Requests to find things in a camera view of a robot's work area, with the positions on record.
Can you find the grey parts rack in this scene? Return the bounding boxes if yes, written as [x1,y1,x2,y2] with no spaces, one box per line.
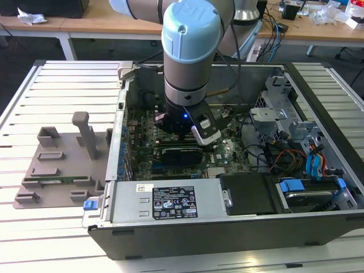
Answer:
[14,111,114,211]

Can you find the blue cable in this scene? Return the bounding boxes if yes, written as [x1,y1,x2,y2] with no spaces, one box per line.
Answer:
[268,14,284,63]

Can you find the small black box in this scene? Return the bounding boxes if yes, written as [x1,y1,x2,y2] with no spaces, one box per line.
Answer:
[281,3,300,20]

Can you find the grey power supply box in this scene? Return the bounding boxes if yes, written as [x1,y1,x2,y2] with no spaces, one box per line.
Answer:
[112,180,229,226]

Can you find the crumpled white paper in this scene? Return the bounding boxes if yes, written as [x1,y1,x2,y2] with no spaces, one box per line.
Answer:
[16,7,48,26]

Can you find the hard disk in blue carrier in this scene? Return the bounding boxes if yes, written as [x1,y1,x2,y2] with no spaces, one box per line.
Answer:
[275,177,347,213]

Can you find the black plastic shroud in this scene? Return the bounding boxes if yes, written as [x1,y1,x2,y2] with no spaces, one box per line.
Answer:
[218,172,277,216]

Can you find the black graphics card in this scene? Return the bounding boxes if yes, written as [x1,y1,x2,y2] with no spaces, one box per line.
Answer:
[160,146,204,166]

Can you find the clear plastic bags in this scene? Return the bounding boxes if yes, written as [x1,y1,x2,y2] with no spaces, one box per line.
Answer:
[311,2,351,26]

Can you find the grey metal disk bay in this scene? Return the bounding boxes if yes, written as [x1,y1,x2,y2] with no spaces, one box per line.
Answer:
[249,76,324,143]

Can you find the tall black box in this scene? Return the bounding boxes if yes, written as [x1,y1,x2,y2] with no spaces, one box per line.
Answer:
[257,0,268,20]

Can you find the white red carton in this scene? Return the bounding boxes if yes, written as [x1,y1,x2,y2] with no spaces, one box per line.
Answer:
[345,0,364,30]

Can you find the white power strip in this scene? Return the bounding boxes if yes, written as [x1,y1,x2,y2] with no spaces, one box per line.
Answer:
[246,44,262,63]

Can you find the blue flat wire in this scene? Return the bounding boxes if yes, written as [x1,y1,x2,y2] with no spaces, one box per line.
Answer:
[305,144,317,183]
[312,143,325,183]

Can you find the silver chipset heatsink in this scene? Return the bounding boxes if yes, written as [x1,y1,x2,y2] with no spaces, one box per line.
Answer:
[206,167,226,179]

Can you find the black cable brass plug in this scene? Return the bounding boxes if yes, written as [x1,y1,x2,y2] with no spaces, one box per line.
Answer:
[206,68,242,97]

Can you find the wooden desk white frame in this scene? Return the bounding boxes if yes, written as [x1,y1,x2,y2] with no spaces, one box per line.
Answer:
[0,14,78,61]
[61,0,164,40]
[255,0,364,56]

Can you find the yellow red wire bundle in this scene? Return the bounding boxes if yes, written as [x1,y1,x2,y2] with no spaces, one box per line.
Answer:
[270,147,309,173]

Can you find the green RAM stick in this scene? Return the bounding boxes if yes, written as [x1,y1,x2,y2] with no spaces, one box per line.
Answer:
[24,176,89,183]

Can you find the black power wire bundle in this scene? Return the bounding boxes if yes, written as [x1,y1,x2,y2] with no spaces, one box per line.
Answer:
[263,129,288,171]

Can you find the wide black box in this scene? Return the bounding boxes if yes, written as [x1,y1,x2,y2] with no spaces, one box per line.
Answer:
[0,0,89,18]

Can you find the black grey PC case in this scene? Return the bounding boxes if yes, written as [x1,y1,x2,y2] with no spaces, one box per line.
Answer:
[81,60,364,261]

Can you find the green motherboard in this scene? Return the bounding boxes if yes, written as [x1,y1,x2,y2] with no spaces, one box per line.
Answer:
[125,105,254,181]

